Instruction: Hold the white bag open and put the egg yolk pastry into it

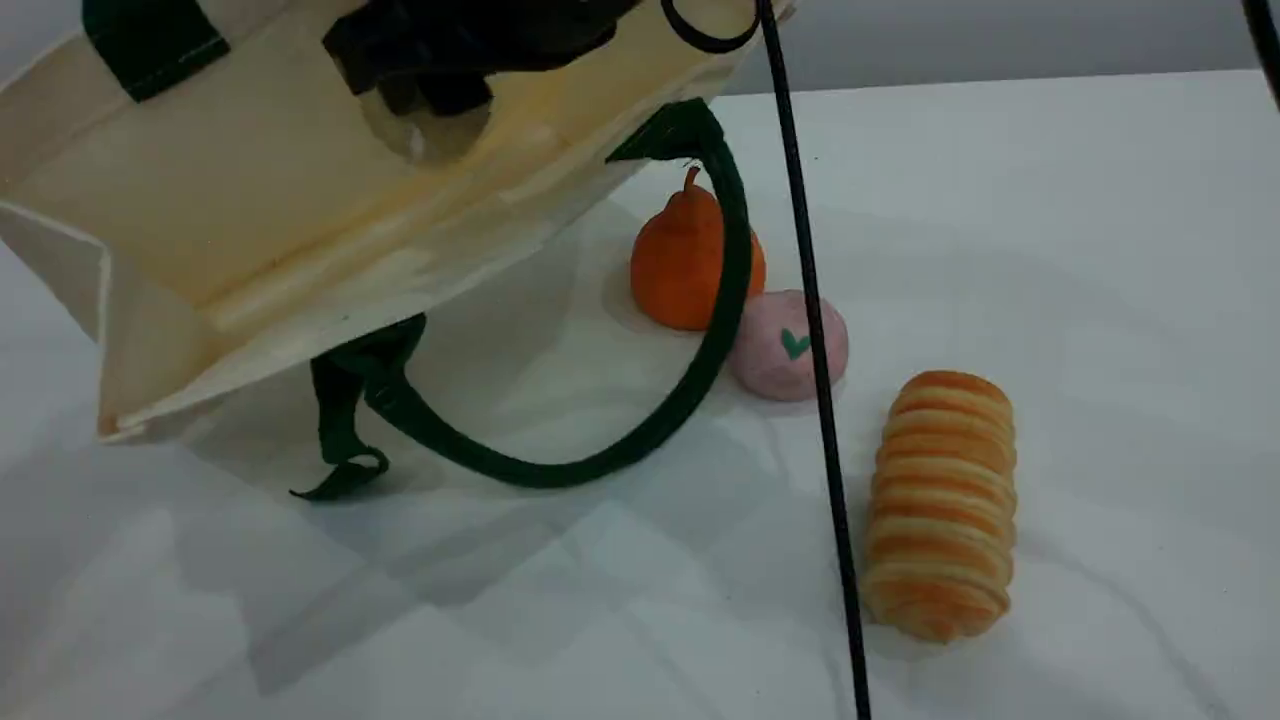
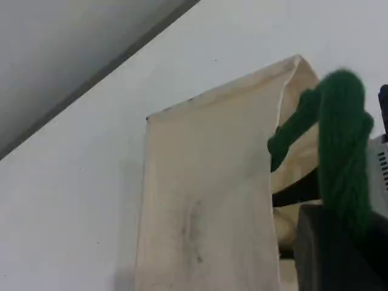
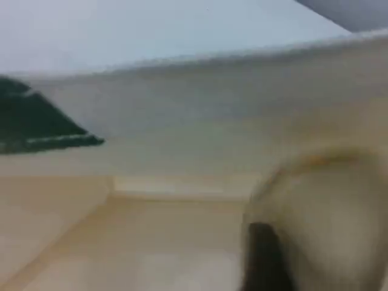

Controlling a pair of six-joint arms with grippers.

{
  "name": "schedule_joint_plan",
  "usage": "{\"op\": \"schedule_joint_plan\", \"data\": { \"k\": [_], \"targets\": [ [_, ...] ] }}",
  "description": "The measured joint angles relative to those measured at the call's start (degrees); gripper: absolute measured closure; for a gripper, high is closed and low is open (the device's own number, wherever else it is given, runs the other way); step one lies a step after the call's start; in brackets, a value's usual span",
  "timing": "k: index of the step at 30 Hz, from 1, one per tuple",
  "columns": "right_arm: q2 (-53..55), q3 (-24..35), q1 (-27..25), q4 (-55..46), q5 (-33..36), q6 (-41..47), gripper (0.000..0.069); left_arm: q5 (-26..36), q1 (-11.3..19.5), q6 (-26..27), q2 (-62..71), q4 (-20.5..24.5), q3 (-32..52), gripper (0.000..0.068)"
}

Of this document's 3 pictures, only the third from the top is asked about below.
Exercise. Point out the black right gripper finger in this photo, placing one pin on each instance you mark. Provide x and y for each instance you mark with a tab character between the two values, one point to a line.
265	260

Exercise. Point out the beige egg yolk pastry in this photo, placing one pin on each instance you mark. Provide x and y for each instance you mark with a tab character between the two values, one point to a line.
327	218

